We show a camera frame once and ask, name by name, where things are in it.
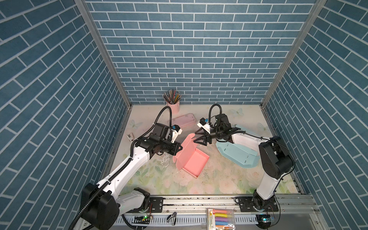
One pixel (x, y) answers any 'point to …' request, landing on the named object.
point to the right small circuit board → (264, 221)
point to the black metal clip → (173, 215)
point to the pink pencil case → (184, 120)
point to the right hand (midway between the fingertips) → (195, 135)
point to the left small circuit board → (141, 219)
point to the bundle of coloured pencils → (172, 96)
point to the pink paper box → (190, 159)
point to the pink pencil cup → (175, 107)
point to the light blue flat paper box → (236, 155)
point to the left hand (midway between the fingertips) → (182, 148)
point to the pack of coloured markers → (220, 219)
